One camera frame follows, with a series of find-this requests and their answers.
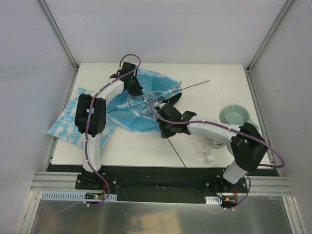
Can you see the right aluminium frame post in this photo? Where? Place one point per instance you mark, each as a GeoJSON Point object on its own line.
{"type": "Point", "coordinates": [273, 28]}

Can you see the left aluminium frame post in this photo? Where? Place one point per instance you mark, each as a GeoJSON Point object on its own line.
{"type": "Point", "coordinates": [57, 32]}

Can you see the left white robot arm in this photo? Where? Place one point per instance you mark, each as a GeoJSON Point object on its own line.
{"type": "Point", "coordinates": [91, 115]}

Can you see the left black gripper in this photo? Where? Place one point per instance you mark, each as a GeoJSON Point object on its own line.
{"type": "Point", "coordinates": [134, 88]}

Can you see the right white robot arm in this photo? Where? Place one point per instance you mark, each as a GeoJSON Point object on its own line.
{"type": "Point", "coordinates": [244, 142]}

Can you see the blue snowman pet tent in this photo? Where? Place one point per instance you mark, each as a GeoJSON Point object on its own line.
{"type": "Point", "coordinates": [133, 112]}

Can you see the blue snowman tent mat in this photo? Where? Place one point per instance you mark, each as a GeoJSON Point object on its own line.
{"type": "Point", "coordinates": [64, 127]}

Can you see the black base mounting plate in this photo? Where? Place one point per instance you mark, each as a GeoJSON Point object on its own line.
{"type": "Point", "coordinates": [156, 184]}

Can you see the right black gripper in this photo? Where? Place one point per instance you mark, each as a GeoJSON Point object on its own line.
{"type": "Point", "coordinates": [165, 110]}

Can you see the aluminium frame post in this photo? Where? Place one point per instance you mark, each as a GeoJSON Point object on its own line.
{"type": "Point", "coordinates": [273, 28]}
{"type": "Point", "coordinates": [57, 32]}

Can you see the thin black tent pole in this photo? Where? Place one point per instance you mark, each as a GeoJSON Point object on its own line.
{"type": "Point", "coordinates": [195, 85]}

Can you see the clear plastic water bottle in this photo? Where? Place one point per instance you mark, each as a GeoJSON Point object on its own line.
{"type": "Point", "coordinates": [206, 153]}

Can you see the stainless steel bowl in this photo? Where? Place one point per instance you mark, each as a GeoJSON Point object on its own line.
{"type": "Point", "coordinates": [214, 144]}

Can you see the aluminium front rail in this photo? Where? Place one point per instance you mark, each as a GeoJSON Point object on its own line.
{"type": "Point", "coordinates": [260, 185]}

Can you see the green double pet bowl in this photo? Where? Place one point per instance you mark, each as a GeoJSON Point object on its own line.
{"type": "Point", "coordinates": [236, 115]}

